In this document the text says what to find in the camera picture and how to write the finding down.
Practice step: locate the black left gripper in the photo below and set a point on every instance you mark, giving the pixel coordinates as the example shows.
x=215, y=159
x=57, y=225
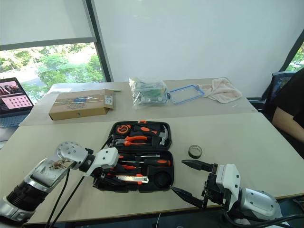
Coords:
x=107, y=172

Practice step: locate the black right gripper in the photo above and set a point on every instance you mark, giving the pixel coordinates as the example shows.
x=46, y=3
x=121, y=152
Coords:
x=211, y=187

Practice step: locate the black orange utility knife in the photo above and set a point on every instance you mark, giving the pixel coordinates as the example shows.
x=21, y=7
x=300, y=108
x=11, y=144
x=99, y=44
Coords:
x=129, y=178

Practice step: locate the orange voltage tester pen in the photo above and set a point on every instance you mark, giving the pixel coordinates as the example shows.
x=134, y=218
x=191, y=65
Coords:
x=129, y=167

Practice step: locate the black orange screwdriver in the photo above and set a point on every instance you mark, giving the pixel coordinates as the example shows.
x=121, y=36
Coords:
x=147, y=155
x=158, y=162

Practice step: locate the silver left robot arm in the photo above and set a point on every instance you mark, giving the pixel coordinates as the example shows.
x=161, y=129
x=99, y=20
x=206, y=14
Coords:
x=47, y=171

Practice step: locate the black plastic tool case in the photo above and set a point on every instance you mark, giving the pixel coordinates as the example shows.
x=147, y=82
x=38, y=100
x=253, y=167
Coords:
x=164, y=177

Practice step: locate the black tape roll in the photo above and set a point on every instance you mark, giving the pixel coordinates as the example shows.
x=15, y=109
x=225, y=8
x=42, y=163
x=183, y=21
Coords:
x=192, y=154

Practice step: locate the orange black tape measure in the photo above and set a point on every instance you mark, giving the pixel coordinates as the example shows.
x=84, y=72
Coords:
x=122, y=129

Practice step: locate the claw hammer black orange grip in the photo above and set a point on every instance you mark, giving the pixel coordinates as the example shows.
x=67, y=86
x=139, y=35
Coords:
x=164, y=136

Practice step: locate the flat cardboard box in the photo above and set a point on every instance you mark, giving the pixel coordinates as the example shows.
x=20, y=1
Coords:
x=78, y=105

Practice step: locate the clear plastic bag of parts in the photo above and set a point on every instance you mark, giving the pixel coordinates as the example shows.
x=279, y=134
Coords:
x=148, y=93

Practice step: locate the clear lid with blue rim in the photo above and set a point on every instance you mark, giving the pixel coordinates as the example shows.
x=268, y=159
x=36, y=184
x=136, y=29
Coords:
x=197, y=89

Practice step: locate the pale pink towel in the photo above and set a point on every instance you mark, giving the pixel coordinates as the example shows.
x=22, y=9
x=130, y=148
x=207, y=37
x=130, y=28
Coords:
x=224, y=91

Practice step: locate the person in black shirt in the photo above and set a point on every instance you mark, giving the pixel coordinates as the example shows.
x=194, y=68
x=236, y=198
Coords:
x=291, y=104

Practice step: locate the dark office chair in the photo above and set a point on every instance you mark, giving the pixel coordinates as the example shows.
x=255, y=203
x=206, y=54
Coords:
x=278, y=85

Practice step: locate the open laptop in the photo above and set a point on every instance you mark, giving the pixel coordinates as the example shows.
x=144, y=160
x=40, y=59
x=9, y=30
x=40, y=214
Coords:
x=14, y=99

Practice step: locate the white roller blind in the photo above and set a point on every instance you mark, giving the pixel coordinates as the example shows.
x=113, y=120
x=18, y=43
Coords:
x=45, y=19

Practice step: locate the dark window frame post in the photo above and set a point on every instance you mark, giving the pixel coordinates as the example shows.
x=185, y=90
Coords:
x=99, y=42

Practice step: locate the dark slanted window frame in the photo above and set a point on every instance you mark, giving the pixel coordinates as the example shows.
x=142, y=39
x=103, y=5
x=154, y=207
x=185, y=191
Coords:
x=291, y=52

